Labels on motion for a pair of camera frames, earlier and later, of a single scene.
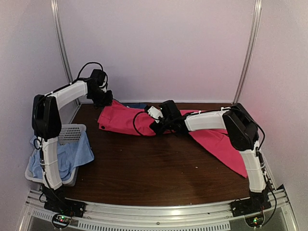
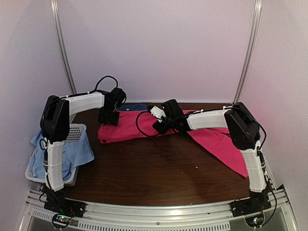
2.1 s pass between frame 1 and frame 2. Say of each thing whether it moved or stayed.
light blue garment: stayed
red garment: moved
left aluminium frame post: stayed
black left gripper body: moved
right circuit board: stayed
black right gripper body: stayed
